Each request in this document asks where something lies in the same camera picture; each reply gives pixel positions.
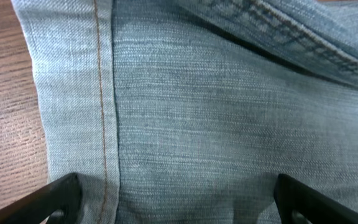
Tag light blue denim shorts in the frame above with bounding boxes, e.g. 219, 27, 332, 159
12, 0, 358, 223

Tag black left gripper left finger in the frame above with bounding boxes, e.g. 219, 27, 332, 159
0, 173, 82, 224

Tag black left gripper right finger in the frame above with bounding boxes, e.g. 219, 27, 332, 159
273, 174, 358, 224

